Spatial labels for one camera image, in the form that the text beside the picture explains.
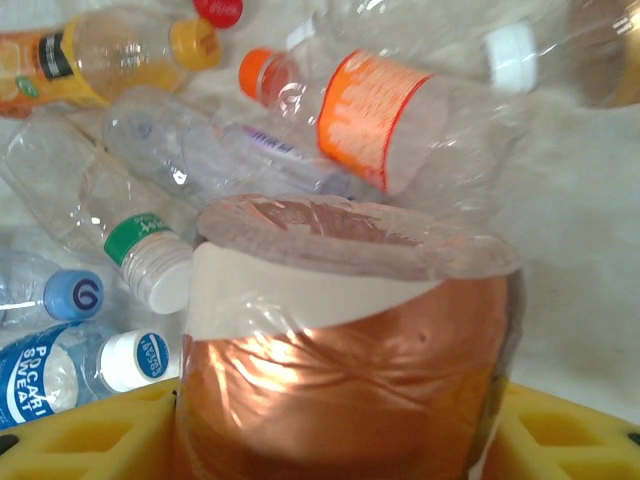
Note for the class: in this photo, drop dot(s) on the copper labelled plastic bottle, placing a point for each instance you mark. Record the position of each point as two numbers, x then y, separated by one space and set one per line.
350 375

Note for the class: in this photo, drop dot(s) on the large clear white cap bottle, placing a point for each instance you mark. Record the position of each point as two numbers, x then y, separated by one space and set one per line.
510 57

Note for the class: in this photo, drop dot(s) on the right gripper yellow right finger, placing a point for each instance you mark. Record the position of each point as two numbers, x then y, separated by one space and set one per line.
560 445

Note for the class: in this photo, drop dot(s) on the clear bottle blue cap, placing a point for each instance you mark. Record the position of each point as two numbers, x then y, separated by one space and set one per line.
75 295

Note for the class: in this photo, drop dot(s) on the blue Pocari Sweat bottle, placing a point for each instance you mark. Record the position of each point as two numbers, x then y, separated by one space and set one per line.
40 370

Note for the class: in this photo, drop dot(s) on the clear bottle green neck band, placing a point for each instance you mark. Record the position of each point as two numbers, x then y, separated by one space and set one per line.
145 260

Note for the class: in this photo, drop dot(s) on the clear bottle orange label cap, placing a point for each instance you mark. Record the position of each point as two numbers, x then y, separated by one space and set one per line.
370 115

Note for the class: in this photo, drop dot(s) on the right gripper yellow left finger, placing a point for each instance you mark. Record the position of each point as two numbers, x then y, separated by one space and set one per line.
75 445

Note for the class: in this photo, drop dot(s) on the clear bottle purple print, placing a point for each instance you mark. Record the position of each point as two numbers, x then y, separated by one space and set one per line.
165 145

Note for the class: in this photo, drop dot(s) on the red bottle cap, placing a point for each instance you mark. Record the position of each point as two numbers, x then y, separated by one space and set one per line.
218 11

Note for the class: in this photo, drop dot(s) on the orange juice bottle yellow cap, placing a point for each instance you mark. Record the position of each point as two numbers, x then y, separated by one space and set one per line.
90 65

